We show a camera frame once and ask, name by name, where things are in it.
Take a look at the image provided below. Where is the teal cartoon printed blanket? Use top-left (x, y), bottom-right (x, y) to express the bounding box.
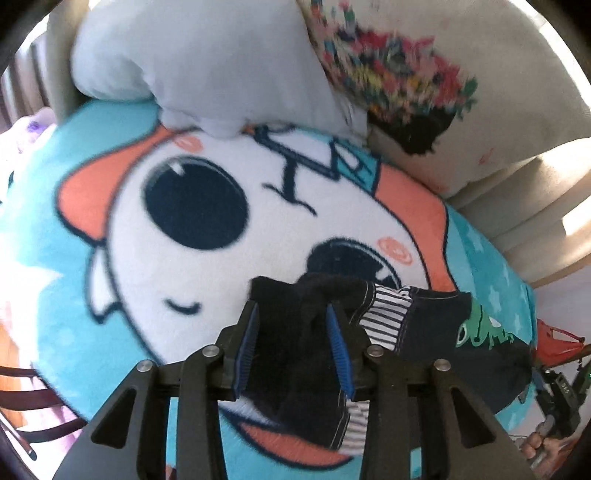
top-left (0, 99), bottom-right (539, 480)

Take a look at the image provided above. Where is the plain white pillow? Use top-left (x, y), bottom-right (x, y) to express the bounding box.
top-left (71, 0), bottom-right (371, 142)

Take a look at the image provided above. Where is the red plastic object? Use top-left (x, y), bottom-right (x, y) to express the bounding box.
top-left (536, 319), bottom-right (586, 366)

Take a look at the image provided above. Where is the dark bentwood chair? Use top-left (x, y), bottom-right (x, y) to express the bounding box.
top-left (0, 364), bottom-right (89, 459)

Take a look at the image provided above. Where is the beige sofa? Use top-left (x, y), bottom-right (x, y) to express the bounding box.
top-left (450, 137), bottom-right (591, 288)

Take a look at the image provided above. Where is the person's right hand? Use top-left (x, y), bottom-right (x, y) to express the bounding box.
top-left (521, 427), bottom-right (570, 468)

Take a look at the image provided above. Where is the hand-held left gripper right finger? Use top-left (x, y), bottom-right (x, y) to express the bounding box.
top-left (325, 302), bottom-right (539, 480)

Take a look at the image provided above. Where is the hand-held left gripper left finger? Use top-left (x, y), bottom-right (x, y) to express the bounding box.
top-left (53, 300), bottom-right (259, 480)

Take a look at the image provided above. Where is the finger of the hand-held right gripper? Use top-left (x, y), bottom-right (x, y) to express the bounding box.
top-left (533, 367), bottom-right (560, 409)

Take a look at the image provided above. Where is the pale purple cloth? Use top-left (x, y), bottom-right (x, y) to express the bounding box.
top-left (0, 107), bottom-right (57, 199)

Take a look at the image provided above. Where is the cream pillow with colourful print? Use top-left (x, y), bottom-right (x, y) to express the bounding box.
top-left (295, 0), bottom-right (591, 200)

